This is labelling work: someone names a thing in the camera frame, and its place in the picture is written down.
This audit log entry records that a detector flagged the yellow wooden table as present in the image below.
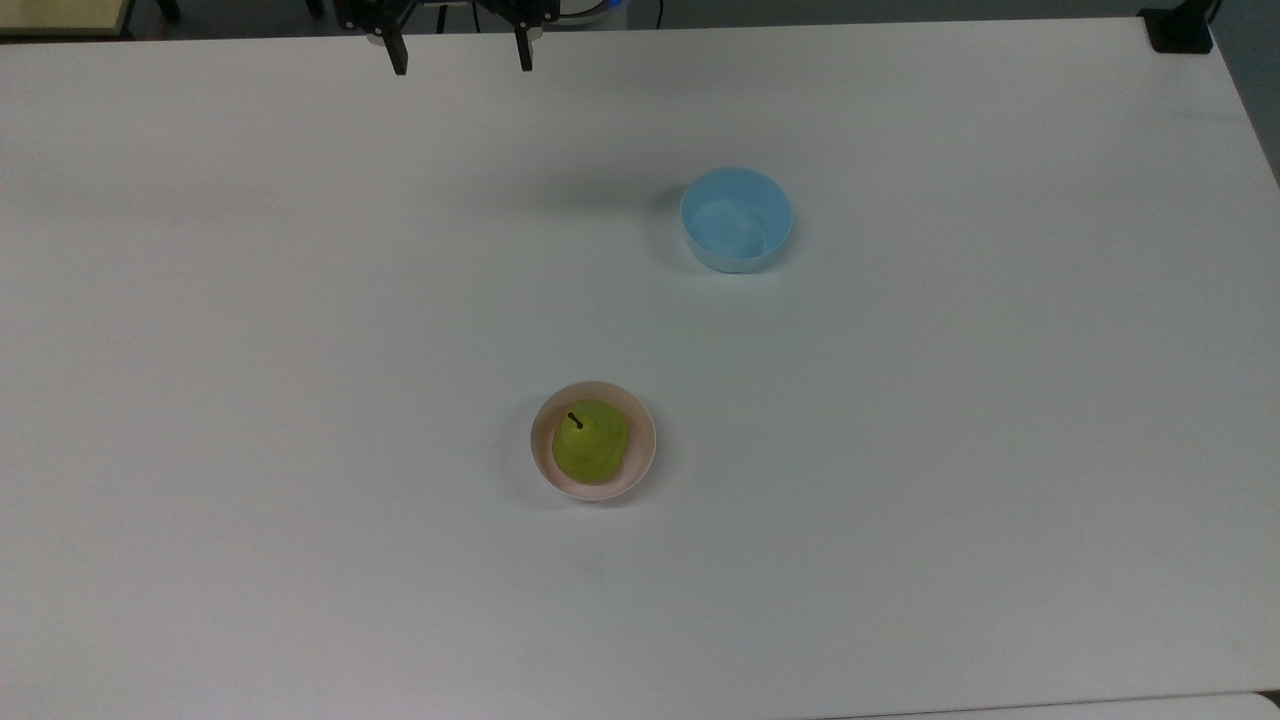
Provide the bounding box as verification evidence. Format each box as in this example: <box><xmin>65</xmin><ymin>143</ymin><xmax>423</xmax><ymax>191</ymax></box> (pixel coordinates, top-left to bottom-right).
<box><xmin>0</xmin><ymin>0</ymin><xmax>137</xmax><ymax>39</ymax></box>

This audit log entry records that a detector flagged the pink bowl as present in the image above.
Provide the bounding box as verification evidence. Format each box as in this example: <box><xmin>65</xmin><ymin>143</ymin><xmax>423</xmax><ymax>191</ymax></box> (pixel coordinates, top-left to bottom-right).
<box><xmin>530</xmin><ymin>381</ymin><xmax>658</xmax><ymax>503</ymax></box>

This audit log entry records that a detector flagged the black table clamp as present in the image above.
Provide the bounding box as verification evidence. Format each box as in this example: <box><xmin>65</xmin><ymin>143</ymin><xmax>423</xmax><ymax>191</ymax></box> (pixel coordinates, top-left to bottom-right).
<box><xmin>1140</xmin><ymin>0</ymin><xmax>1223</xmax><ymax>55</ymax></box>

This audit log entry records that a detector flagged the light blue bowl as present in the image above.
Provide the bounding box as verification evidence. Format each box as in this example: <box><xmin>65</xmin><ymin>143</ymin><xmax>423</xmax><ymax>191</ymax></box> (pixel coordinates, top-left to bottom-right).
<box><xmin>680</xmin><ymin>166</ymin><xmax>794</xmax><ymax>275</ymax></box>

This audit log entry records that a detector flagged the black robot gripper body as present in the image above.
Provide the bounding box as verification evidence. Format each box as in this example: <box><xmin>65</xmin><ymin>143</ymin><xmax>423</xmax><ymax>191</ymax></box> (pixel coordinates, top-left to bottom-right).
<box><xmin>333</xmin><ymin>0</ymin><xmax>562</xmax><ymax>39</ymax></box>

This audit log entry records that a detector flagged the green pear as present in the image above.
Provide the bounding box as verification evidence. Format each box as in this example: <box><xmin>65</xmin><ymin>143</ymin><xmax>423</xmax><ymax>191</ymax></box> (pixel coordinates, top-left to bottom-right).
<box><xmin>552</xmin><ymin>400</ymin><xmax>631</xmax><ymax>485</ymax></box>

